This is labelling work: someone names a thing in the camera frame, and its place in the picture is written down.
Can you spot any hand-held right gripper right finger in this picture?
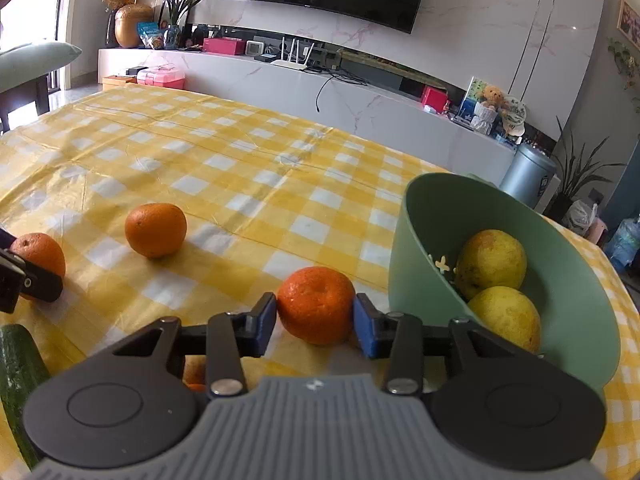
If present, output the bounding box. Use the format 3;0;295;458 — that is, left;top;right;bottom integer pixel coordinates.
352;292;523;396

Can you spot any brown teddy bear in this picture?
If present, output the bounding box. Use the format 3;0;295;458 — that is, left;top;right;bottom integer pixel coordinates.
480;85;505;111

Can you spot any gold vase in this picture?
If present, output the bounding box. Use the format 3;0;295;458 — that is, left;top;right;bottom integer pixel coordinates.
114;3;155;49

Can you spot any green leafy plant in vase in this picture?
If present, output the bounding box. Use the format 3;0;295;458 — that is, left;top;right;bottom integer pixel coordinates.
154;0;218;51

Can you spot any white knitted pot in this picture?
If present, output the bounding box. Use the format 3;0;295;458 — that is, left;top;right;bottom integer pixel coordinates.
472;102;501;135

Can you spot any framed wall picture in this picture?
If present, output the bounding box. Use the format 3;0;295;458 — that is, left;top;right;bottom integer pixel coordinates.
616;0;640;51

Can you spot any white plastic bag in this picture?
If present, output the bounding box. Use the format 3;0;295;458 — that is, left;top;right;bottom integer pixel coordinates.
562;200;599;238

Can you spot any yellow checked tablecloth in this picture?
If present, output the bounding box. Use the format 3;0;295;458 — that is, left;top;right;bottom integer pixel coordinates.
0;82;640;480

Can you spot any white router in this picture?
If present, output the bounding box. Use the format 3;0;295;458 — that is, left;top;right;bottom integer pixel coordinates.
270;35;316;71

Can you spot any green cucumber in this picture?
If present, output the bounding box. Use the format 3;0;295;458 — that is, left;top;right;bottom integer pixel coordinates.
0;324;52;471

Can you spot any blue water bottle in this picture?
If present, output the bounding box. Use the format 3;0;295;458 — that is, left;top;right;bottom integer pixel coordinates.
602;212;640;268

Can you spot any yellow-green pear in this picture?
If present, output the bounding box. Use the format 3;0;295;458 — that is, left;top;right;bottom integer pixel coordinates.
467;286;542;356
455;229;528;303

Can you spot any pink stool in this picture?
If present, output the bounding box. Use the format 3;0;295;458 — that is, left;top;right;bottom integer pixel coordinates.
585;217;608;246

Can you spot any green bowl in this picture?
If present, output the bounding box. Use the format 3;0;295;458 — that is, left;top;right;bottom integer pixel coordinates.
388;172;622;395

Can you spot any grey trash can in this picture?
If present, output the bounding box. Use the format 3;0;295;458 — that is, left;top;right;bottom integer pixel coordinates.
500;142;557;211

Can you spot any white marble cabinet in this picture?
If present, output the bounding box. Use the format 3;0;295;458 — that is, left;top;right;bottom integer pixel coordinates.
97;47;518;191

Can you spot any white round fan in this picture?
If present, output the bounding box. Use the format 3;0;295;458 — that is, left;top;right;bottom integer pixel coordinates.
500;95;527;137

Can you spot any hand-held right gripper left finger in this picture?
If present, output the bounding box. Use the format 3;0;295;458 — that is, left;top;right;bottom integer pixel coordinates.
112;292;278;400

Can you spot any blue snack bag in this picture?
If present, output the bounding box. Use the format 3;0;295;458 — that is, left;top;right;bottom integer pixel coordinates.
137;21;165;51

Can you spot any blue picture card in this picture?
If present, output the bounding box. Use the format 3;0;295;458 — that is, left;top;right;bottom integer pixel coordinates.
459;77;488;121

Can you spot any pink storage box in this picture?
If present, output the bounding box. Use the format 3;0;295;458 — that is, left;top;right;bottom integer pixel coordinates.
136;66;186;91

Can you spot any tall potted plant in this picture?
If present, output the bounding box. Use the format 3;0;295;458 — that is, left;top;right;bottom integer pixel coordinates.
547;117;626;223

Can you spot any orange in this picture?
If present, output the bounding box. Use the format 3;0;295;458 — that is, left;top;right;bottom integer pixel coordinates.
183;356;208;393
10;232;67;303
124;203;188;260
276;266;357;347

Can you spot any trailing ivy plant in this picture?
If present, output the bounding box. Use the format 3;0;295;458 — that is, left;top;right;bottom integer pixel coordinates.
607;37;640;91

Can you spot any chair with green cushion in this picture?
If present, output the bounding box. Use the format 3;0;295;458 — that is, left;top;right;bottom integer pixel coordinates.
0;40;83;133

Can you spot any black cable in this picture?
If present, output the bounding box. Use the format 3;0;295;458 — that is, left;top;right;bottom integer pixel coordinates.
315;72;371;113

